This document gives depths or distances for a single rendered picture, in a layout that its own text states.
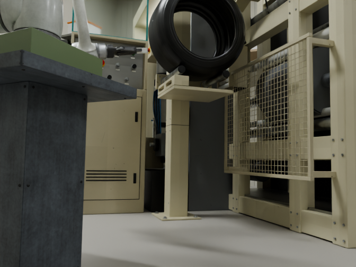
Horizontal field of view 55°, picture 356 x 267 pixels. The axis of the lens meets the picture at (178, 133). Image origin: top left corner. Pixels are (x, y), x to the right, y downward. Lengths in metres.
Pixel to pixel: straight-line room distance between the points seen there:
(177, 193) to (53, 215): 1.27
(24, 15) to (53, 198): 0.60
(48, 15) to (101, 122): 1.32
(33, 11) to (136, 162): 1.50
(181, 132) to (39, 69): 1.48
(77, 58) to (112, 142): 1.35
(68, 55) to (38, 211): 0.49
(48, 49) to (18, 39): 0.08
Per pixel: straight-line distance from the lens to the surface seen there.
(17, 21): 1.29
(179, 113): 2.31
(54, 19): 1.28
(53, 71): 1.00
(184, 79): 1.97
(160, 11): 2.07
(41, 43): 1.10
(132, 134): 2.50
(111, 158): 2.47
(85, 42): 1.81
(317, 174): 1.74
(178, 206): 2.31
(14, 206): 1.12
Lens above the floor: 0.39
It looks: 4 degrees up
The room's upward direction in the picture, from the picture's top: 1 degrees clockwise
